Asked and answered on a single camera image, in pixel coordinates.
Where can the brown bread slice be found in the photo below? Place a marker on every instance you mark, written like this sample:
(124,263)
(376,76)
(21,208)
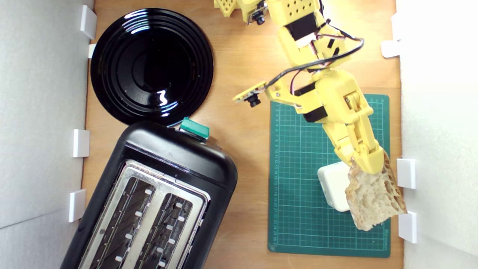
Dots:
(373,201)

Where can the black two-slot toaster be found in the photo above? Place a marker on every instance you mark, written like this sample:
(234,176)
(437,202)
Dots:
(179,153)

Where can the white rounded block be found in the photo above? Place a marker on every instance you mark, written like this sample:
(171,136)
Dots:
(332,186)

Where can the green cutting mat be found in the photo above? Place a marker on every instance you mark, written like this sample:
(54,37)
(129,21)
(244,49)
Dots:
(298,209)

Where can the black round plate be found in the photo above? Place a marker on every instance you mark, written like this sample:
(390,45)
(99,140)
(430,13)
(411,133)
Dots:
(149,67)

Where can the white wall clip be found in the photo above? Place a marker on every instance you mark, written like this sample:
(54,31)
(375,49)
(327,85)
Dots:
(390,48)
(396,26)
(409,228)
(77,205)
(407,173)
(88,22)
(81,143)
(92,50)

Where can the yellow wrist camera mount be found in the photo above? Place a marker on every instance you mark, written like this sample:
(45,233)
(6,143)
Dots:
(250,91)

